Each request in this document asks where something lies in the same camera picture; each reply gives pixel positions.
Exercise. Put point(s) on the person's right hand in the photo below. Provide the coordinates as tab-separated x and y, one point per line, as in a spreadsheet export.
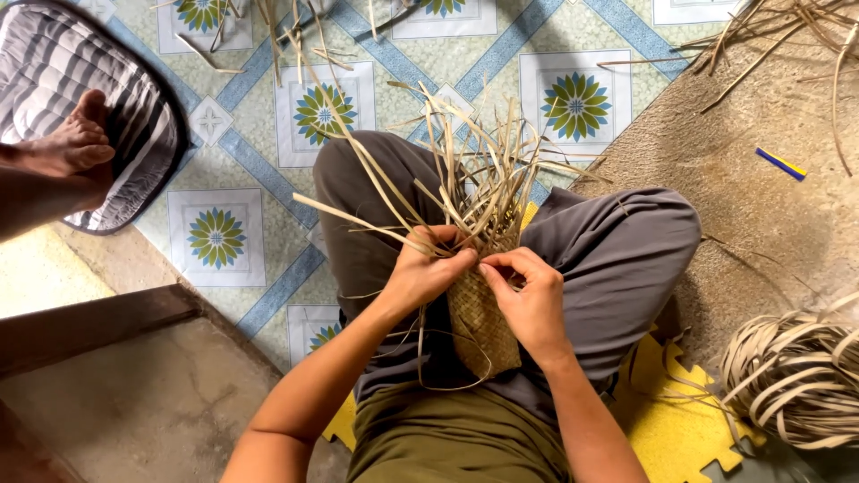
537	308

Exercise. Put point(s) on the person's left hand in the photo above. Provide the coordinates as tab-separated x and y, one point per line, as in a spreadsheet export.
419	275

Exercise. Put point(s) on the half-woven straw basket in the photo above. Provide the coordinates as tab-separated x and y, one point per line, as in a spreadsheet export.
480	322

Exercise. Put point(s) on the person's grey trousers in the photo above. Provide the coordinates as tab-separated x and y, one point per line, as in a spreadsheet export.
617	268

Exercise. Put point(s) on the person's olive shirt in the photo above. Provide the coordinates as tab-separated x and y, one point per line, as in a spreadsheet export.
456	443

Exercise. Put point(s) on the yellow foam puzzle mat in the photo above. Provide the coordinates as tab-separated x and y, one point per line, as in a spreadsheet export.
671	429

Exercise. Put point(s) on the flower-patterned vinyl floor sheet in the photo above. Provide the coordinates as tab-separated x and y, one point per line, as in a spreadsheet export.
255	141

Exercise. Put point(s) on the coil of dried leaf strips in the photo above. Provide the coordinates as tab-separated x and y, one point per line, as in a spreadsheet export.
792	382

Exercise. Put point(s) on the scattered dried leaf strips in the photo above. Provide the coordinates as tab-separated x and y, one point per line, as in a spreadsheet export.
275	40

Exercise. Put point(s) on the blue and yellow stick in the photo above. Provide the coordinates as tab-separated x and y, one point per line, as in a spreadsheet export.
781	163

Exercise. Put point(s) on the grey foam puzzle mat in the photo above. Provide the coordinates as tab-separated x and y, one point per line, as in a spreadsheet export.
792	471

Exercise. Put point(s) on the dark wooden door sill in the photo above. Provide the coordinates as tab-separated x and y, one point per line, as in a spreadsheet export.
87	322

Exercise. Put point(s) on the heap of loose leaf strips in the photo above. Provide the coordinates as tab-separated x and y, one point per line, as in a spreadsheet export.
758	33

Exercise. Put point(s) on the grey striped cushion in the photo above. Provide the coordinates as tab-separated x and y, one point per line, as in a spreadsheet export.
60	60

